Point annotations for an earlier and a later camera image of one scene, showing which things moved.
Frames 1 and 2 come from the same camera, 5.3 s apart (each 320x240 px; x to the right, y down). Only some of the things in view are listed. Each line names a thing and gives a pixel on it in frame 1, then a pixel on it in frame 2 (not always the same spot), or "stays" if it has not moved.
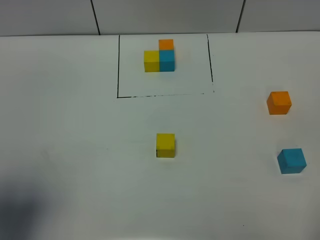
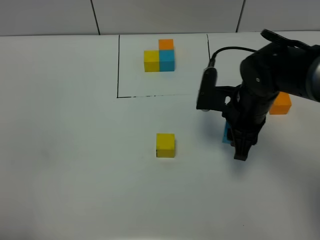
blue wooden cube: (291, 161) -> (225, 136)
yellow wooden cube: (165, 145) stays
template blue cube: (166, 60) stays
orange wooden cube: (279, 102) stays
